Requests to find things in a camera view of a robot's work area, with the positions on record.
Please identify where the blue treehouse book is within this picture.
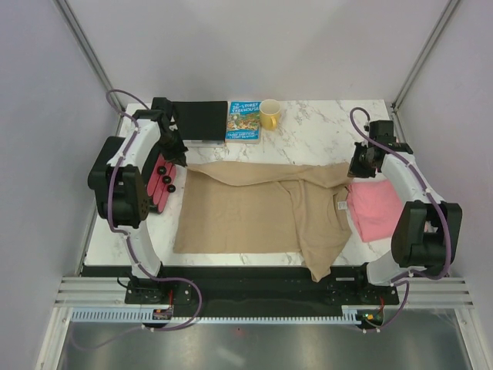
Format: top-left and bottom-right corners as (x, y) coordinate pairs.
(225, 101), (261, 144)

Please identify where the beige t shirt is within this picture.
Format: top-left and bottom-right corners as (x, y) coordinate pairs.
(173, 161), (352, 282)

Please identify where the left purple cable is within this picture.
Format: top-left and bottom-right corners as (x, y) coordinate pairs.
(71, 89), (203, 352)

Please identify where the aluminium front rail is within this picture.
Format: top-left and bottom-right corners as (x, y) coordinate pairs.
(55, 277), (472, 308)

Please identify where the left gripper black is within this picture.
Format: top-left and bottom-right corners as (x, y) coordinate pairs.
(156, 129), (188, 169)

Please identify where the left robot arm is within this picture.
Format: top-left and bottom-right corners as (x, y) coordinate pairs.
(88, 97), (187, 303)

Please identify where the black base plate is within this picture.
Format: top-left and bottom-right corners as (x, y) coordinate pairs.
(125, 267), (399, 318)

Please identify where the aluminium frame post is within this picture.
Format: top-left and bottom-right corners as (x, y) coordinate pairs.
(391, 0), (462, 113)
(53, 0), (113, 91)

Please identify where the pink folded t shirt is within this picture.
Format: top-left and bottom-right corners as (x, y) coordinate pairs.
(347, 180), (404, 243)

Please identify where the yellow mug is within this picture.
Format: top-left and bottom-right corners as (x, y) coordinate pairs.
(259, 99), (280, 131)

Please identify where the right aluminium frame post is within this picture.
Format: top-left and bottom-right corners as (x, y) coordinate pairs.
(391, 0), (462, 113)

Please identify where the left aluminium frame post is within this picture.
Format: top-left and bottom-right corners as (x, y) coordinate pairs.
(53, 0), (113, 91)

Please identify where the black notebook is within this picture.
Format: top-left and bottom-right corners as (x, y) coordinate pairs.
(173, 101), (228, 147)

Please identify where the white cable duct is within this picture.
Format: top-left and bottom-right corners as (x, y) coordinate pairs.
(70, 307), (363, 325)

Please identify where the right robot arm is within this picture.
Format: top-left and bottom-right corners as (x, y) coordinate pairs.
(347, 120), (462, 304)

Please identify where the black pink drawer unit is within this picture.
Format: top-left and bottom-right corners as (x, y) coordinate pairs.
(88, 136), (177, 224)

